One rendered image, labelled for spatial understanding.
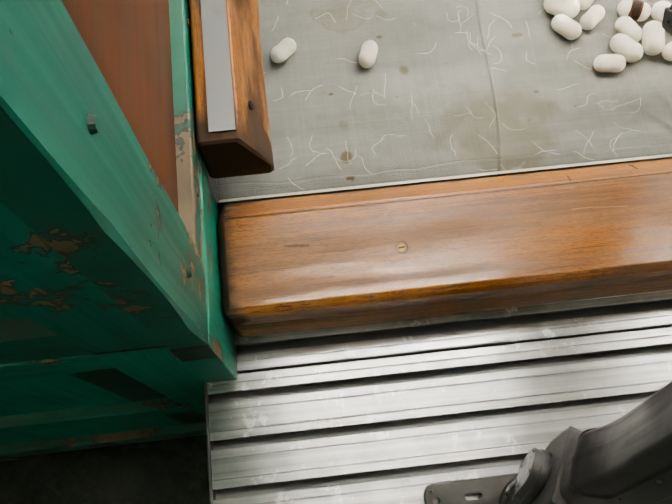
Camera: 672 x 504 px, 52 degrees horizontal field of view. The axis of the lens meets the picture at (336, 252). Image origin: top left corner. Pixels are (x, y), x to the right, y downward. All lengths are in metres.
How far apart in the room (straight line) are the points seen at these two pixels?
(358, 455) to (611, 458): 0.27
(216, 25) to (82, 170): 0.37
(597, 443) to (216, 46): 0.43
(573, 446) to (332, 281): 0.24
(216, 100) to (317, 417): 0.31
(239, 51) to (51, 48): 0.38
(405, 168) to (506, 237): 0.12
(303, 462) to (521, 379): 0.23
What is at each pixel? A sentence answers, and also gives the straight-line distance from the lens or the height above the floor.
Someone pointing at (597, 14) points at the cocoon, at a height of 0.76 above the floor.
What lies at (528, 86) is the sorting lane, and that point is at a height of 0.74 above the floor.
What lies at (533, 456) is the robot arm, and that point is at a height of 0.80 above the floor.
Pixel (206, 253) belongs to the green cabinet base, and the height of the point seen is 0.83.
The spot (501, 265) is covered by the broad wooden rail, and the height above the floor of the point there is 0.76.
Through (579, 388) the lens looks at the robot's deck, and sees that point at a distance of 0.74.
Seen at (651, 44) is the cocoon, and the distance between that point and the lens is 0.81.
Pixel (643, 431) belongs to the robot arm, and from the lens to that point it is 0.48.
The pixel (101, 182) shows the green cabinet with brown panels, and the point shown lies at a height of 1.10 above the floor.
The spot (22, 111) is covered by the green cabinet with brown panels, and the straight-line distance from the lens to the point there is 0.23.
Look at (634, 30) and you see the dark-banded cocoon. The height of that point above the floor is 0.76.
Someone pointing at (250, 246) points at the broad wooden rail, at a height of 0.76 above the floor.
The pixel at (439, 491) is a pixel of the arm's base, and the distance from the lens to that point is 0.69.
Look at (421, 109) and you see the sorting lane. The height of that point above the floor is 0.74.
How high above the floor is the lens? 1.36
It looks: 71 degrees down
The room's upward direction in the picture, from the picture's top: 2 degrees clockwise
